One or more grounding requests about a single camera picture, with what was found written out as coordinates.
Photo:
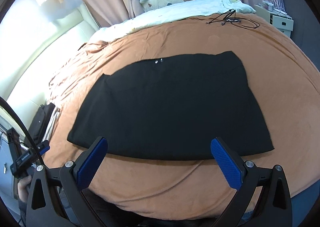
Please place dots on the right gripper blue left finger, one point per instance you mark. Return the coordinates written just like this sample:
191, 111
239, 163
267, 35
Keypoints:
87, 164

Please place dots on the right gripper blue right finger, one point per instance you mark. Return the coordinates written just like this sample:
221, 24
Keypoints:
230, 163

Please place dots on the black garment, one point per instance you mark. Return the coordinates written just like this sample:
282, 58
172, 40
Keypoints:
172, 108

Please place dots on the black folded clothes stack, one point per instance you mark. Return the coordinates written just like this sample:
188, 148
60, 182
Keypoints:
40, 122

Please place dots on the beige folded clothes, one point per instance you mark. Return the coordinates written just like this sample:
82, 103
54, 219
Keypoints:
51, 124

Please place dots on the left hand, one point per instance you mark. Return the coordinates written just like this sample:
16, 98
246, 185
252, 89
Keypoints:
22, 188

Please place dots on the white padded headboard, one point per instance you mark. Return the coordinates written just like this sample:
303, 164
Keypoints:
33, 49

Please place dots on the brown bed cover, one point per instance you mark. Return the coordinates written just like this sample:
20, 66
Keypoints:
282, 78

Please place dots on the white bedside cabinet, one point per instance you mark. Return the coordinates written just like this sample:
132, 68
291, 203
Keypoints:
283, 23

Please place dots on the white quilt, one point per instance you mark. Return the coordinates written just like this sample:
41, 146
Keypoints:
167, 14

